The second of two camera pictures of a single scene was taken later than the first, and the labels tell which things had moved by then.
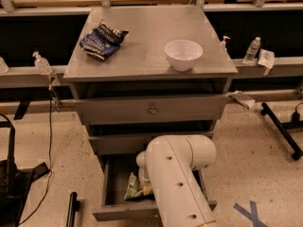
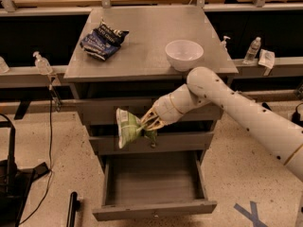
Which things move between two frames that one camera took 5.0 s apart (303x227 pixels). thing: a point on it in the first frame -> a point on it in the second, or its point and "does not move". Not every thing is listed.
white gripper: (144, 175) -> (166, 110)
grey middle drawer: (134, 143) does not move
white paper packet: (266, 58) does not move
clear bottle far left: (3, 66) does not move
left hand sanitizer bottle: (42, 63) does not move
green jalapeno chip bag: (133, 189) -> (129, 130)
